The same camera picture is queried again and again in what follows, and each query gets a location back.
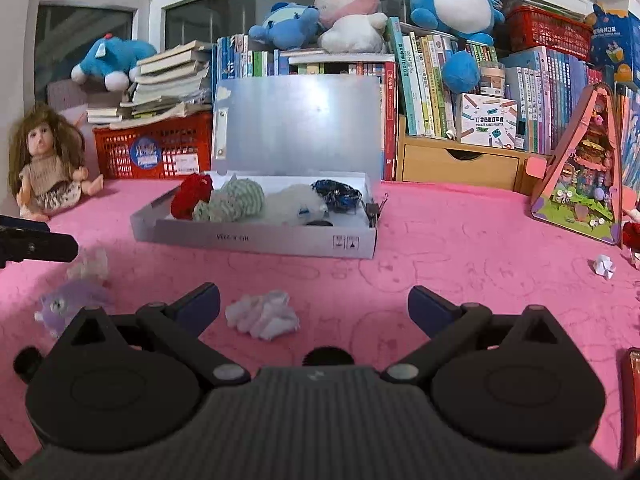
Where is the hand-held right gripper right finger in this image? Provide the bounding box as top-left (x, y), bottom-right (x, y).
top-left (380, 284), bottom-right (577, 386)

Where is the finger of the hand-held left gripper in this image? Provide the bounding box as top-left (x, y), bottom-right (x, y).
top-left (0, 233), bottom-right (80, 267)
top-left (0, 214), bottom-right (51, 234)

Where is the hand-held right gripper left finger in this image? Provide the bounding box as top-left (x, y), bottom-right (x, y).
top-left (47, 282), bottom-right (251, 386)

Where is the purple plush toy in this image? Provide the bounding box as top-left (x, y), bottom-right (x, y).
top-left (33, 279), bottom-right (116, 339)

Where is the red knitted bundle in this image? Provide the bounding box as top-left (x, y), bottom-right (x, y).
top-left (170, 173), bottom-right (215, 221)

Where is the green checked cloth bundle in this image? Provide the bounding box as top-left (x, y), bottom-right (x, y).
top-left (192, 176), bottom-right (266, 224)

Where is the black round lid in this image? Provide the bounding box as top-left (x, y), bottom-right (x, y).
top-left (13, 347), bottom-right (44, 384)
top-left (303, 347), bottom-right (356, 367)

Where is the white fluffy plush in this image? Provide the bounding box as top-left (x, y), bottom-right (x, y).
top-left (264, 183), bottom-right (329, 226)

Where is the navy floral cloth pouch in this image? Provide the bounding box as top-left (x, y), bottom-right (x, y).
top-left (310, 178), bottom-right (364, 214)

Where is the grey cardboard file box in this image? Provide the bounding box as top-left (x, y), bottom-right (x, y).
top-left (129, 74), bottom-right (384, 260)

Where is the pink bunny printed blanket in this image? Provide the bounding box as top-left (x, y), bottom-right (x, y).
top-left (0, 177), bottom-right (640, 466)

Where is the brown-haired baby doll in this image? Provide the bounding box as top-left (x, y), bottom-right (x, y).
top-left (7, 103), bottom-right (105, 222)

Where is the black binder clip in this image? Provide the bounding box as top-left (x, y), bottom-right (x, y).
top-left (367, 193), bottom-right (390, 222)

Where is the wooden drawer organiser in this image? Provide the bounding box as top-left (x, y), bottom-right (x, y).
top-left (394, 114), bottom-right (551, 196)

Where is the red plastic crate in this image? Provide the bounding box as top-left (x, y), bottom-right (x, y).
top-left (92, 109), bottom-right (215, 181)

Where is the pink triangular dollhouse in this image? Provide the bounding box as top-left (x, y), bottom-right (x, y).
top-left (529, 82), bottom-right (626, 246)

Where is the blue and white cat plush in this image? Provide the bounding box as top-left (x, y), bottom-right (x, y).
top-left (70, 34), bottom-right (159, 92)

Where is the white printed cardboard box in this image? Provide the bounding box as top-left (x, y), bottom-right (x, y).
top-left (457, 92), bottom-right (521, 150)

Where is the stack of worn books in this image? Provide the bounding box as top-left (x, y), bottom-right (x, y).
top-left (85, 39), bottom-right (215, 131)

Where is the red knitted item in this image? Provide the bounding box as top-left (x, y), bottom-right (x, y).
top-left (621, 207), bottom-right (640, 261)

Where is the dark red flat case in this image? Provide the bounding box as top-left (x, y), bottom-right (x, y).
top-left (619, 348), bottom-right (640, 470)

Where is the round clear tin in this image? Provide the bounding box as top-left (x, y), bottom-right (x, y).
top-left (479, 61), bottom-right (506, 97)

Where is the blue long-eared plush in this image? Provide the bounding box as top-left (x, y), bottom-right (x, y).
top-left (248, 2), bottom-right (321, 51)

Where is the red plastic basket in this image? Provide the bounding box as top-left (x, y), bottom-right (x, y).
top-left (507, 4), bottom-right (594, 61)

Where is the big blue round plush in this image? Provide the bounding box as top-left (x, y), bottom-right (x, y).
top-left (403, 0), bottom-right (506, 94)

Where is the pink and white bunny plush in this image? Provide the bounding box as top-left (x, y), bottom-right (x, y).
top-left (308, 0), bottom-right (389, 55)

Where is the blue printed carton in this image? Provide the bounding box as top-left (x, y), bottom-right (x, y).
top-left (589, 0), bottom-right (640, 86)

